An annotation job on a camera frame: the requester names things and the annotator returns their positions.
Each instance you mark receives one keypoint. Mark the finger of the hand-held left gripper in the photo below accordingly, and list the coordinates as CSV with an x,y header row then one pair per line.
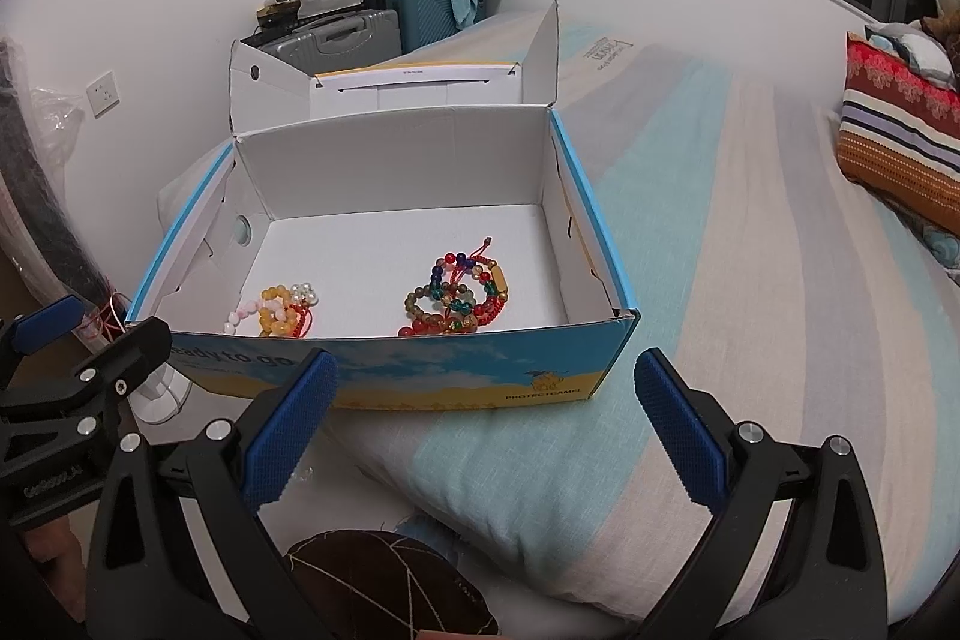
x,y
45,319
139,347

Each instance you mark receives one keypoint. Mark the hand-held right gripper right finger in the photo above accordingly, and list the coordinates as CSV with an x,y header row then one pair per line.
x,y
679,437

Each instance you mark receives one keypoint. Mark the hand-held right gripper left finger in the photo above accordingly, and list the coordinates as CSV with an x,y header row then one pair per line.
x,y
292,430

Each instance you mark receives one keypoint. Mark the blue and white shoebox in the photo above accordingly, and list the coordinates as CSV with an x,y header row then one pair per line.
x,y
390,220

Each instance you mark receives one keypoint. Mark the person's left forearm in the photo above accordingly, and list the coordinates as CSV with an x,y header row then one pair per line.
x,y
49,541

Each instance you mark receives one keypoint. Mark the white plastic device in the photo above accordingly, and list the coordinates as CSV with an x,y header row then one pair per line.
x,y
161,396

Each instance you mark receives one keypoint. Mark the dark roll in plastic wrap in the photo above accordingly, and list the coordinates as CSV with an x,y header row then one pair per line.
x,y
45,183

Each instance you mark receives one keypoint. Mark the dark brown patterned cushion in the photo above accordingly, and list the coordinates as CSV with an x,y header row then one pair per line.
x,y
382,584

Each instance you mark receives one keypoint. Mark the brown striped pillow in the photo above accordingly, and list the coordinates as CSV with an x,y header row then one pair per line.
x,y
896,145

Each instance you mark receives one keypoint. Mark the grey suitcase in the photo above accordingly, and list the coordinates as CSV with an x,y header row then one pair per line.
x,y
337,34

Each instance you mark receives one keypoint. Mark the teal suitcase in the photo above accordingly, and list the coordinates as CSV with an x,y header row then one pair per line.
x,y
427,6

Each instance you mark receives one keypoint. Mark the floral pillow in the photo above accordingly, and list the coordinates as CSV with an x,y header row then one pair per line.
x,y
911,48

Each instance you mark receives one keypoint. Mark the white wall socket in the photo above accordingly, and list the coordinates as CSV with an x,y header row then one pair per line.
x,y
103,94

